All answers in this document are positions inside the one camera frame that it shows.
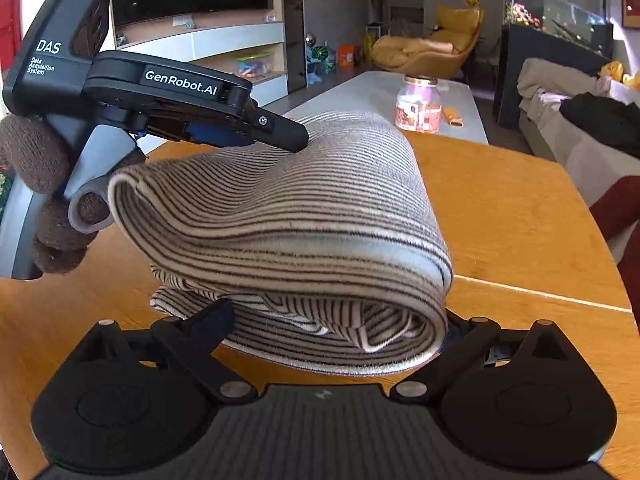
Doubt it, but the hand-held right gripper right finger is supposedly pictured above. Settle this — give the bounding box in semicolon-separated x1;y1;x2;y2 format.
390;310;586;405

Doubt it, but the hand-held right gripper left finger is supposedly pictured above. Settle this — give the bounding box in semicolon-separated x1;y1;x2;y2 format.
70;299;258;405

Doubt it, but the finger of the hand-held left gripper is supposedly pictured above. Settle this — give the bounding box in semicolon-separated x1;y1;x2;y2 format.
132;102;310;154

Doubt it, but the black white striped shirt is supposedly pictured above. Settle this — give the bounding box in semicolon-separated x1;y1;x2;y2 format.
107;111;455;377

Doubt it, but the person's left hand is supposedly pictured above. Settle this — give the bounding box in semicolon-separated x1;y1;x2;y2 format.
0;112;96;277

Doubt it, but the clear toy box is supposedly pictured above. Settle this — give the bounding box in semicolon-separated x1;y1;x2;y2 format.
235;52;275;78

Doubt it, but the white coffee table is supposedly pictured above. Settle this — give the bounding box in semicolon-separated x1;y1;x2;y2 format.
272;71;490;147

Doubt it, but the white wooden TV cabinet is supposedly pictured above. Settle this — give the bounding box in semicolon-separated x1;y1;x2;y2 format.
107;0;288;111

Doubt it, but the glass jar with pink label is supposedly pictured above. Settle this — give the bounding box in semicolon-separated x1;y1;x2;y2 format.
395;76;443;135

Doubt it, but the dark red fuzzy coat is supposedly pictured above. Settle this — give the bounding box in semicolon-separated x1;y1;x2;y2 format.
589;175;640;243

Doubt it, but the yellow armchair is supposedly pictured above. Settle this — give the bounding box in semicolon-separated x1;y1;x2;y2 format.
371;4;486;81

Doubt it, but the grey sofa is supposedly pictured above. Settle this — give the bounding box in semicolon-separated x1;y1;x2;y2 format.
517;57;640;261

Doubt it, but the dark aquarium cabinet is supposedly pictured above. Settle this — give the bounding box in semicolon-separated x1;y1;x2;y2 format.
492;24;613;131

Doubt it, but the black jacket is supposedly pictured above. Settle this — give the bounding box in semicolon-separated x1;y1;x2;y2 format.
559;92;640;148

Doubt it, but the beige blanket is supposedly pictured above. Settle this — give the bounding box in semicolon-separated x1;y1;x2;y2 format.
517;58;608;111

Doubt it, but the glass aquarium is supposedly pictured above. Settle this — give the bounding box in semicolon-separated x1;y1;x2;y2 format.
504;0;613;56

